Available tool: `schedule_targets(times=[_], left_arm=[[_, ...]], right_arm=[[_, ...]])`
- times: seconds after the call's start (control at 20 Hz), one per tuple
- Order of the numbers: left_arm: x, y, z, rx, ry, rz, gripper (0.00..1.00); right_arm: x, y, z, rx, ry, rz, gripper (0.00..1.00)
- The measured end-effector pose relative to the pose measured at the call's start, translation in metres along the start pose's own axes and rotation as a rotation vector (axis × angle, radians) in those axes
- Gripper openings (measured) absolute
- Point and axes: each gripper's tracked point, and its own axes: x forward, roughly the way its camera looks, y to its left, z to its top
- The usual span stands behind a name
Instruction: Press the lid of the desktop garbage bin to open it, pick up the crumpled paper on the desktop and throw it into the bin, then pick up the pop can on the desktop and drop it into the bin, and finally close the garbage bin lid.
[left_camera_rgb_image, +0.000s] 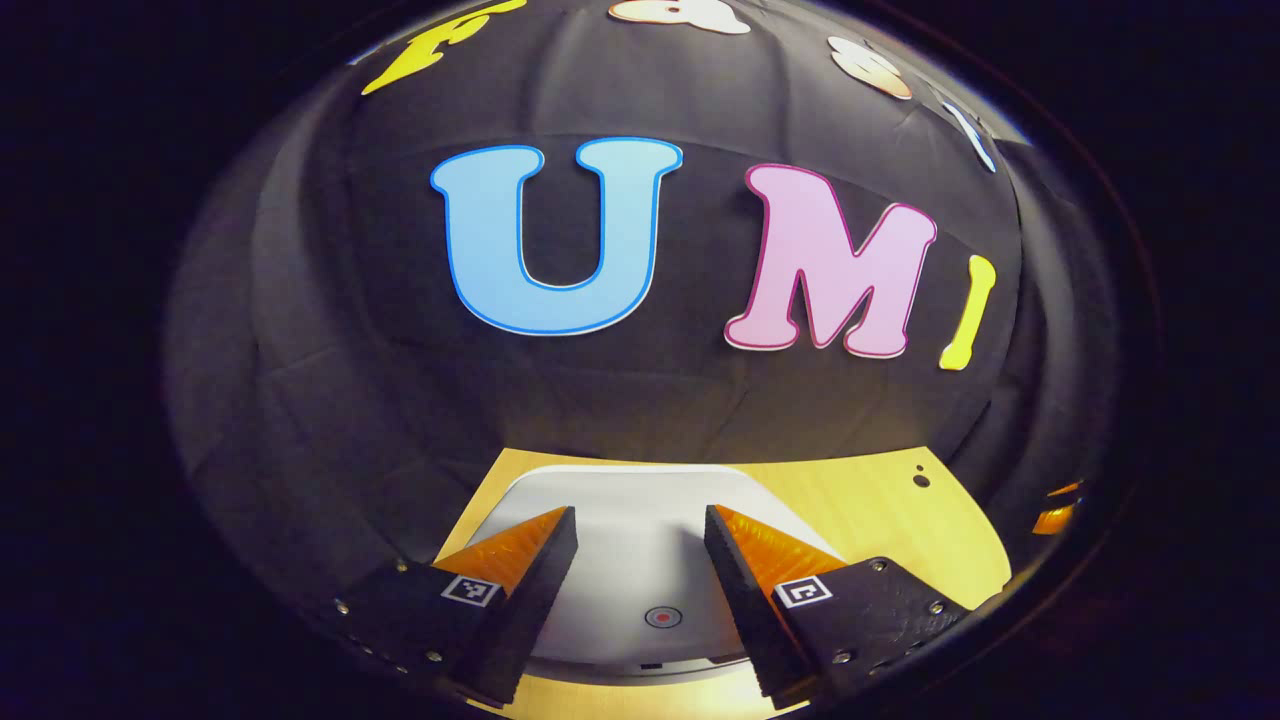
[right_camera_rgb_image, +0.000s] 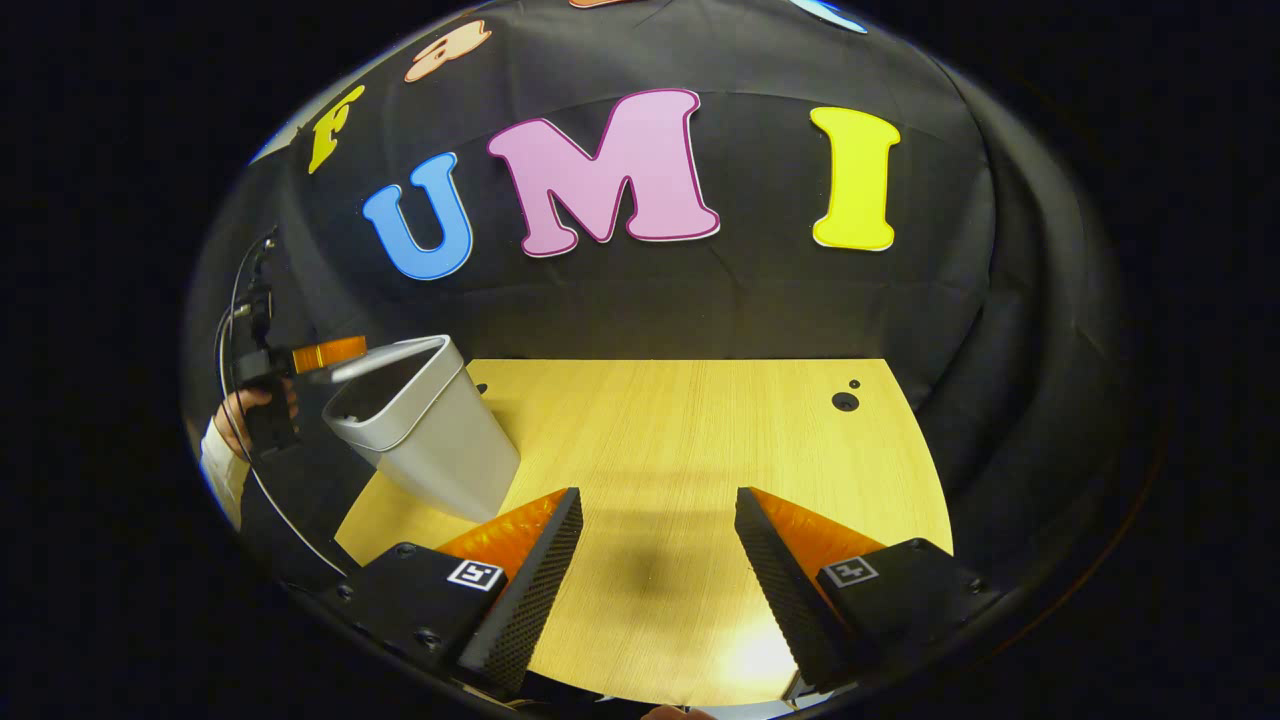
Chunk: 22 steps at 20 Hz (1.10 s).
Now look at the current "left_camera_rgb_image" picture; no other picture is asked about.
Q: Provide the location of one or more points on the white desktop garbage bin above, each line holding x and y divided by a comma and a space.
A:
640, 540

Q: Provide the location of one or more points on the wooden desktop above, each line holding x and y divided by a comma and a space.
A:
880, 520

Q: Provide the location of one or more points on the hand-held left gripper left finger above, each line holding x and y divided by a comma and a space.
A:
535, 615

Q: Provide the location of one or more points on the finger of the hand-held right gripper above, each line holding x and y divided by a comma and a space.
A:
1053, 520
1066, 490

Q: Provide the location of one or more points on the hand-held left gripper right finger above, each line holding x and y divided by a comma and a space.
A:
745, 610

